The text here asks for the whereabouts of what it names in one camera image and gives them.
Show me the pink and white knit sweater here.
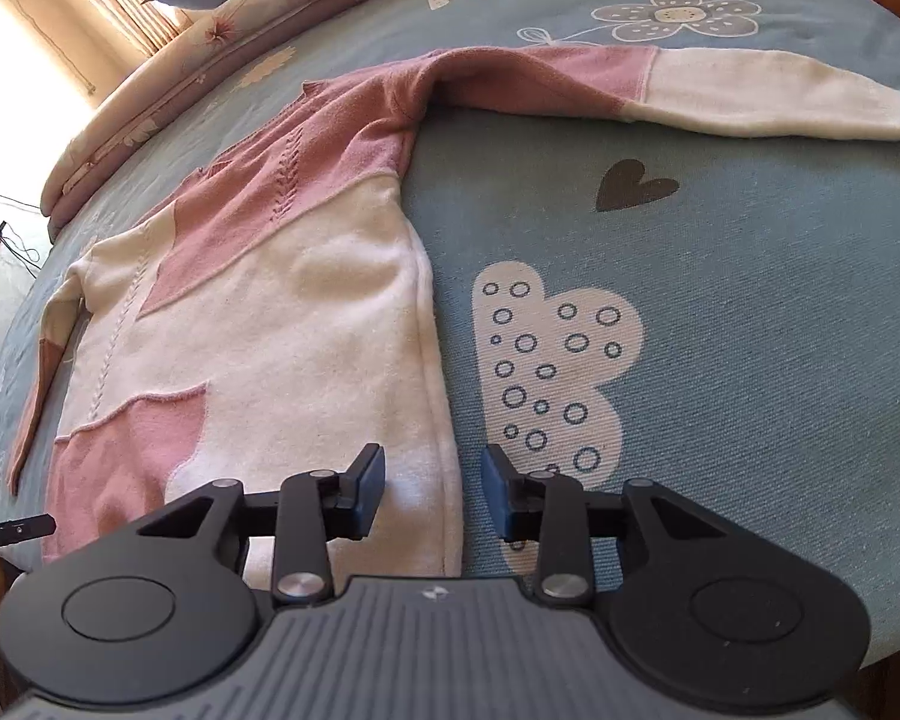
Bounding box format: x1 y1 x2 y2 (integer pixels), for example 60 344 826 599
9 46 900 577

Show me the blue floral bed sheet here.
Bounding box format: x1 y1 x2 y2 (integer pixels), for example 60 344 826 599
0 0 900 660

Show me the pink floral folded quilt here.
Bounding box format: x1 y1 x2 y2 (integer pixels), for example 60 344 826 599
40 0 364 238

